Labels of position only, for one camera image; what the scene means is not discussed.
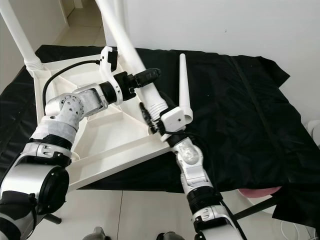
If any black metal table leg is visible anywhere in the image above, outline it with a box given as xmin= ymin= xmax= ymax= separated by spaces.
xmin=44 ymin=212 xmax=63 ymax=224
xmin=235 ymin=197 xmax=283 ymax=221

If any white plastic table leg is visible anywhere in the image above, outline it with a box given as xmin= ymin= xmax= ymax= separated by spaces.
xmin=94 ymin=0 xmax=177 ymax=120
xmin=178 ymin=52 xmax=194 ymax=122
xmin=0 ymin=0 xmax=48 ymax=71
xmin=113 ymin=0 xmax=127 ymax=17

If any white plastic table top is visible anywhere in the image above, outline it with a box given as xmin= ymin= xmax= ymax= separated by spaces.
xmin=30 ymin=47 xmax=186 ymax=190

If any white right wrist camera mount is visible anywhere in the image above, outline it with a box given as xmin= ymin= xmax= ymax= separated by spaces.
xmin=159 ymin=106 xmax=188 ymax=141

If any pink cushion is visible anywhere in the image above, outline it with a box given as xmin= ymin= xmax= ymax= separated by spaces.
xmin=237 ymin=187 xmax=281 ymax=198

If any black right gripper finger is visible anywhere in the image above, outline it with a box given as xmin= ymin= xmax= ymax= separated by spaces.
xmin=139 ymin=101 xmax=154 ymax=130

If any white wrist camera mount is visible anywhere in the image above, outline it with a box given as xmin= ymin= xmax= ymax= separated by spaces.
xmin=100 ymin=46 xmax=123 ymax=98
xmin=159 ymin=106 xmax=188 ymax=141

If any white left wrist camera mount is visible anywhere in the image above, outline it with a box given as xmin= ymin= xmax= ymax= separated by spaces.
xmin=100 ymin=46 xmax=123 ymax=98

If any black cloth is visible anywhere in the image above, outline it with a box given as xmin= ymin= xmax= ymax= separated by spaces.
xmin=0 ymin=45 xmax=320 ymax=228

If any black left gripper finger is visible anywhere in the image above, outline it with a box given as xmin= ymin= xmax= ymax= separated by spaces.
xmin=132 ymin=67 xmax=162 ymax=84

